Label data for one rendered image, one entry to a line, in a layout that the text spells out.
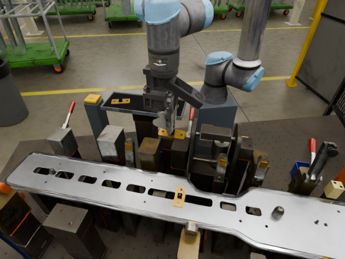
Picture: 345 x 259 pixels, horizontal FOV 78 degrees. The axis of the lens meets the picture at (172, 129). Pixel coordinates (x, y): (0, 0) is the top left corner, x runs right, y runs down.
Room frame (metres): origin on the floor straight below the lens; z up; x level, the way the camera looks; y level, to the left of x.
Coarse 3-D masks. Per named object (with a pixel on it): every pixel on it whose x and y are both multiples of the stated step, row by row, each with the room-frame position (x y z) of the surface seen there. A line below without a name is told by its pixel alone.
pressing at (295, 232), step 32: (32, 160) 0.61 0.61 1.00; (64, 160) 0.61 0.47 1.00; (32, 192) 0.46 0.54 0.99; (64, 192) 0.45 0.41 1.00; (96, 192) 0.45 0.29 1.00; (128, 192) 0.45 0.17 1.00; (192, 192) 0.45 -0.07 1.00; (256, 192) 0.45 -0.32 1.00; (288, 192) 0.45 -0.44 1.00; (224, 224) 0.33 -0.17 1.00; (256, 224) 0.33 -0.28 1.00; (288, 224) 0.33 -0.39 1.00; (320, 224) 0.33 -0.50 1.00; (320, 256) 0.23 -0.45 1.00
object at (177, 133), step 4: (160, 128) 0.52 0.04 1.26; (160, 132) 0.50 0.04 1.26; (164, 132) 0.50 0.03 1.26; (172, 132) 0.49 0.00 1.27; (176, 132) 0.50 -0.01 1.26; (180, 132) 0.50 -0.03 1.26; (184, 132) 0.50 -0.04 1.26; (168, 136) 0.48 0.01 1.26; (172, 136) 0.48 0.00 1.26; (176, 136) 0.48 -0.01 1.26; (180, 136) 0.48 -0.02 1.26; (184, 136) 0.48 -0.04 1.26
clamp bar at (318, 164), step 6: (324, 144) 0.49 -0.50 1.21; (330, 144) 0.49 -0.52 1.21; (324, 150) 0.48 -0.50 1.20; (330, 150) 0.46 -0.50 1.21; (336, 150) 0.46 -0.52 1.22; (318, 156) 0.49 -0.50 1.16; (324, 156) 0.49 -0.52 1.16; (330, 156) 0.46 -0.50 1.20; (318, 162) 0.48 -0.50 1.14; (324, 162) 0.48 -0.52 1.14; (312, 168) 0.48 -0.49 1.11; (318, 168) 0.48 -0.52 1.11; (324, 168) 0.47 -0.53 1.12; (312, 174) 0.47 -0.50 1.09; (318, 174) 0.47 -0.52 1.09; (318, 180) 0.46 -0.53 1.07
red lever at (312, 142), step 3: (312, 138) 0.59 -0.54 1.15; (309, 141) 0.59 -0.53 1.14; (312, 141) 0.58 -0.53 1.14; (315, 141) 0.58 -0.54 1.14; (309, 144) 0.58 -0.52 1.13; (312, 144) 0.57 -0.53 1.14; (315, 144) 0.57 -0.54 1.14; (309, 147) 0.57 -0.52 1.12; (312, 147) 0.56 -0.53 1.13; (315, 147) 0.56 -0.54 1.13; (309, 150) 0.56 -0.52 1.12; (312, 150) 0.55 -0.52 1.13; (315, 150) 0.55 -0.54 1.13; (312, 153) 0.54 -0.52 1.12; (312, 156) 0.53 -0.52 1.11; (312, 159) 0.52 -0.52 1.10; (312, 162) 0.51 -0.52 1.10; (312, 177) 0.47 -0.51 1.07; (315, 177) 0.47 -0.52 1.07
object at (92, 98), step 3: (87, 96) 0.88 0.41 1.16; (90, 96) 0.87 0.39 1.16; (93, 96) 0.87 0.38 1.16; (96, 96) 0.87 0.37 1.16; (99, 96) 0.87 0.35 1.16; (87, 99) 0.85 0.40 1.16; (90, 99) 0.85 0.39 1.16; (93, 99) 0.85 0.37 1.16; (96, 99) 0.85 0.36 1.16; (99, 99) 0.86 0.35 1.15; (87, 102) 0.84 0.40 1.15; (90, 102) 0.83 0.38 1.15; (93, 102) 0.83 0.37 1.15; (96, 102) 0.83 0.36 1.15
